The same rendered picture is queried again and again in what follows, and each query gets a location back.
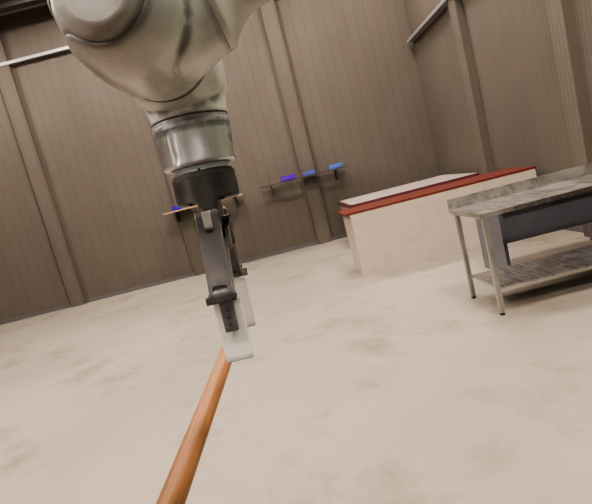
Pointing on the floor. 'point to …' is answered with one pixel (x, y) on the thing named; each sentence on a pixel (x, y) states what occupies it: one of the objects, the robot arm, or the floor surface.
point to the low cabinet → (403, 189)
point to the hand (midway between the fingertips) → (241, 332)
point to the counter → (417, 224)
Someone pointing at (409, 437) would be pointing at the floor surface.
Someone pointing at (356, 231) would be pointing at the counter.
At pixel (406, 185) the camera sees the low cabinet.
